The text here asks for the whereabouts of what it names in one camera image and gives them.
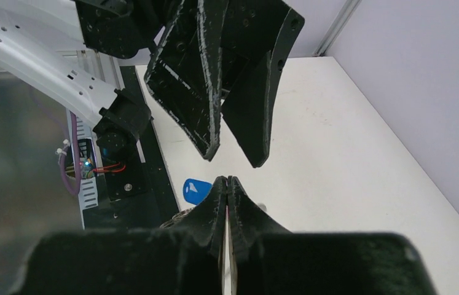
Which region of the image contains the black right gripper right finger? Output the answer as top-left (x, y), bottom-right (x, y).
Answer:
top-left (227, 176), bottom-right (436, 294)

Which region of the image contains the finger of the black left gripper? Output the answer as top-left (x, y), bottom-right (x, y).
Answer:
top-left (221, 1), bottom-right (305, 168)

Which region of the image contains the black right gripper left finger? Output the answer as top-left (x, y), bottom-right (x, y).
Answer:
top-left (10, 176), bottom-right (227, 294)

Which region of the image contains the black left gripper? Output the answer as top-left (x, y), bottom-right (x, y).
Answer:
top-left (74, 0), bottom-right (229, 161)

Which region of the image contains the large steel keyring plate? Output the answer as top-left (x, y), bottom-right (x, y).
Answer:
top-left (160, 207), bottom-right (194, 229)

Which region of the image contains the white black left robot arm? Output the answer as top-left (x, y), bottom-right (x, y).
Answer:
top-left (0, 0), bottom-right (305, 167)

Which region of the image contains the blue key tag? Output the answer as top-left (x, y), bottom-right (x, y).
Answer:
top-left (182, 178), bottom-right (213, 205)

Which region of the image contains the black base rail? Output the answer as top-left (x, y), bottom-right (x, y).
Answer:
top-left (82, 65), bottom-right (181, 231)

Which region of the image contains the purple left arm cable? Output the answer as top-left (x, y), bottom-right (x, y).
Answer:
top-left (56, 112), bottom-right (84, 197)

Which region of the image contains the metal base plate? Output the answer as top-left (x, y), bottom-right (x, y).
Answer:
top-left (0, 73), bottom-right (82, 294)

